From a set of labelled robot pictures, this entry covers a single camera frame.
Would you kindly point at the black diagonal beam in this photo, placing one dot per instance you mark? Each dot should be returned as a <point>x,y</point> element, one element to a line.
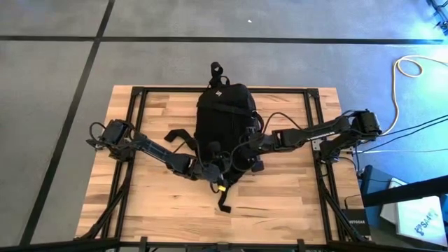
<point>402,192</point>

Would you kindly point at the black network switch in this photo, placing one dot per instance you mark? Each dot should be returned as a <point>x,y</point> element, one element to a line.
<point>357,221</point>

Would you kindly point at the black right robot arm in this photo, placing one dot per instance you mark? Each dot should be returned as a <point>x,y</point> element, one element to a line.
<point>322,134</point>

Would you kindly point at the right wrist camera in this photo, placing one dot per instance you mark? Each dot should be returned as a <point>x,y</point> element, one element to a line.
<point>251,130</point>

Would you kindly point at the black tripod stand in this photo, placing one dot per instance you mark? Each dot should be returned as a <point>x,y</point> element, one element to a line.
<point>439,10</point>

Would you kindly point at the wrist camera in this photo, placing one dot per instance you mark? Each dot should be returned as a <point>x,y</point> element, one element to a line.
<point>214,147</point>
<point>251,130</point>

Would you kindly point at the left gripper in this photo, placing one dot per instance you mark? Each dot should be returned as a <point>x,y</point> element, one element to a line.
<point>208,172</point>

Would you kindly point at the black backpack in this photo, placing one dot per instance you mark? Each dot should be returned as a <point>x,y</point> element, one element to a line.
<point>224,119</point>

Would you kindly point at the black aluminium table frame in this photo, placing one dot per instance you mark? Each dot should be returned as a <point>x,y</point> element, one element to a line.
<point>224,90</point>

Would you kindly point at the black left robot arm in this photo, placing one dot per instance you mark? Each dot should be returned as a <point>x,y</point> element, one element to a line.
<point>147,148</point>

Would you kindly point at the black rig crossbar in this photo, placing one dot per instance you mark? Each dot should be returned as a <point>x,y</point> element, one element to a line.
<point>70,244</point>

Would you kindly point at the plain white flat box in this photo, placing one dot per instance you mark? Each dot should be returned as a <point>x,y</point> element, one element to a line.
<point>388,199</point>

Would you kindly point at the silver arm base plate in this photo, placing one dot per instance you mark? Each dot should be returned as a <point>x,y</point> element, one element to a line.
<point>316,144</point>

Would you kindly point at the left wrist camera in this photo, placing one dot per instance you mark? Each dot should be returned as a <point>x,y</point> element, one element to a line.
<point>214,147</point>

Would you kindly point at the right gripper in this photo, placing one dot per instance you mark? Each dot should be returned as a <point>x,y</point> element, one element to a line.
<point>260,143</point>

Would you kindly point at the white box blue print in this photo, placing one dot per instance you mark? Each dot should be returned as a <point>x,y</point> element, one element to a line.
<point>420,218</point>

